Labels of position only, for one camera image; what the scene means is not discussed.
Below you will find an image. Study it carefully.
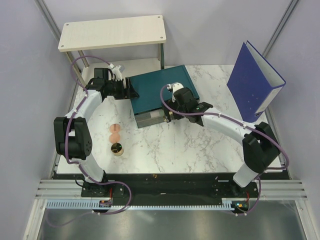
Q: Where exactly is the teal drawer organizer box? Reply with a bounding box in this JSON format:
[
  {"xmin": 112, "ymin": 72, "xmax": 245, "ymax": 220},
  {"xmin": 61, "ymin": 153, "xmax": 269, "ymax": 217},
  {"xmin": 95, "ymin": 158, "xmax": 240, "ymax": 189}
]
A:
[{"xmin": 130, "ymin": 65, "xmax": 200, "ymax": 117}]

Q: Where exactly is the gold round jar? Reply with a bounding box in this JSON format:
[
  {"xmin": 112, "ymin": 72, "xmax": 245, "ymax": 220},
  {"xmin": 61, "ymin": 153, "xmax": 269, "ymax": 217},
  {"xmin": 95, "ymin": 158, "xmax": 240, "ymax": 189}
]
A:
[{"xmin": 110, "ymin": 142, "xmax": 124, "ymax": 157}]

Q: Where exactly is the white wooden shelf table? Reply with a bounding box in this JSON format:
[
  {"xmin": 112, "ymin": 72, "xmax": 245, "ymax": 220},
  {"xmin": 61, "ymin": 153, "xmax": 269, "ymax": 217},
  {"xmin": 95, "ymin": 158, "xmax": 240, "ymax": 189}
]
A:
[{"xmin": 58, "ymin": 15, "xmax": 167, "ymax": 71}]

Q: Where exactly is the pink round compact upper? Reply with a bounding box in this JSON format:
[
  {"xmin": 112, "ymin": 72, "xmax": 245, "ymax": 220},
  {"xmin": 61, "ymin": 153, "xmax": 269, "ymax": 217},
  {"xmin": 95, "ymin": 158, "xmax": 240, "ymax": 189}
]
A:
[{"xmin": 109, "ymin": 123, "xmax": 121, "ymax": 134}]

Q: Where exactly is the aluminium frame rail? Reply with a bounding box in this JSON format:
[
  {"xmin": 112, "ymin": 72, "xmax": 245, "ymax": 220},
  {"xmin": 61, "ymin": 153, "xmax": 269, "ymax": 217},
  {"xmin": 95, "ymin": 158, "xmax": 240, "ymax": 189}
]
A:
[{"xmin": 35, "ymin": 179, "xmax": 82, "ymax": 199}]

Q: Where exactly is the light blue cable duct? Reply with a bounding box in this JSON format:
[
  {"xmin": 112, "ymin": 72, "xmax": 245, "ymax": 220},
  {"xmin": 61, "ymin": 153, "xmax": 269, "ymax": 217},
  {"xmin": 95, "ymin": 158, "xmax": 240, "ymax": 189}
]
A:
[{"xmin": 45, "ymin": 199, "xmax": 242, "ymax": 211}]

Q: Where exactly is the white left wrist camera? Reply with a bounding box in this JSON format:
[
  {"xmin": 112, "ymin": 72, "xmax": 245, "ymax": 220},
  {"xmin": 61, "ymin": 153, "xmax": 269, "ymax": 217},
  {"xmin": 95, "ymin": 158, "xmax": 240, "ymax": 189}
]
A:
[{"xmin": 107, "ymin": 63, "xmax": 124, "ymax": 81}]

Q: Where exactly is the pink round compact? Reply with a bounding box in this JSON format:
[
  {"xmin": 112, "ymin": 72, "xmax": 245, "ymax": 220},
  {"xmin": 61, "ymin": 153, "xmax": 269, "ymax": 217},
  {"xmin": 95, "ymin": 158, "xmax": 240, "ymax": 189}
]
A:
[
  {"xmin": 109, "ymin": 123, "xmax": 121, "ymax": 134},
  {"xmin": 109, "ymin": 133, "xmax": 121, "ymax": 144}
]

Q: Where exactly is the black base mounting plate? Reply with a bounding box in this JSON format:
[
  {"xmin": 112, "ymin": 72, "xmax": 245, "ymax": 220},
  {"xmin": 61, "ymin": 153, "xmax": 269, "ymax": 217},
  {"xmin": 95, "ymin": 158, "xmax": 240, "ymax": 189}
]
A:
[{"xmin": 53, "ymin": 173, "xmax": 259, "ymax": 205}]

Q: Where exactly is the pink round compact lower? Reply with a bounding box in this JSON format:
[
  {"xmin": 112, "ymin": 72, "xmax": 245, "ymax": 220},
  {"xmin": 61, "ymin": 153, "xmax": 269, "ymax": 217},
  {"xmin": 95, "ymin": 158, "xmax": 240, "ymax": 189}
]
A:
[{"xmin": 109, "ymin": 133, "xmax": 121, "ymax": 144}]

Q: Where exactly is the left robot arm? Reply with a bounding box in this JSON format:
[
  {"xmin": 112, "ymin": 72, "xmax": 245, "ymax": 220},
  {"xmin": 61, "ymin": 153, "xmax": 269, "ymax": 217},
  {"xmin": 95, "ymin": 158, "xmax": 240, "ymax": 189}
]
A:
[{"xmin": 53, "ymin": 68, "xmax": 140, "ymax": 197}]

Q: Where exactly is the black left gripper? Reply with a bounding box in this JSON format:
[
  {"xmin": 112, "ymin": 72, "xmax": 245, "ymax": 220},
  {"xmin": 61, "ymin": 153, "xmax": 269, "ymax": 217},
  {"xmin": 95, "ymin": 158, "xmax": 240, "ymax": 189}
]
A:
[{"xmin": 106, "ymin": 78, "xmax": 140, "ymax": 101}]

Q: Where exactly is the blue lever arch binder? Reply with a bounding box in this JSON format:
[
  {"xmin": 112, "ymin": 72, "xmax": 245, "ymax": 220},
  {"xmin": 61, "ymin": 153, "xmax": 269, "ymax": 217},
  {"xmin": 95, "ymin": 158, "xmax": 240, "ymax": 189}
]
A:
[{"xmin": 227, "ymin": 41, "xmax": 286, "ymax": 123}]

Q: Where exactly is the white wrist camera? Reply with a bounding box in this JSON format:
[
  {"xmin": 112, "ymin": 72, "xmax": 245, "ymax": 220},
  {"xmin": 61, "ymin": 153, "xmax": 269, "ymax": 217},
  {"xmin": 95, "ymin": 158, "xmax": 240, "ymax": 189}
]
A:
[
  {"xmin": 107, "ymin": 63, "xmax": 124, "ymax": 81},
  {"xmin": 166, "ymin": 82, "xmax": 184, "ymax": 94}
]

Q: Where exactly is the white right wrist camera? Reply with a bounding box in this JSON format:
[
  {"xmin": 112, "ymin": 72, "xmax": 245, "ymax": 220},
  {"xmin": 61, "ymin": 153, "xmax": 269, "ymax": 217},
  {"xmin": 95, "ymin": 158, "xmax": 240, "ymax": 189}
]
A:
[{"xmin": 166, "ymin": 82, "xmax": 184, "ymax": 94}]

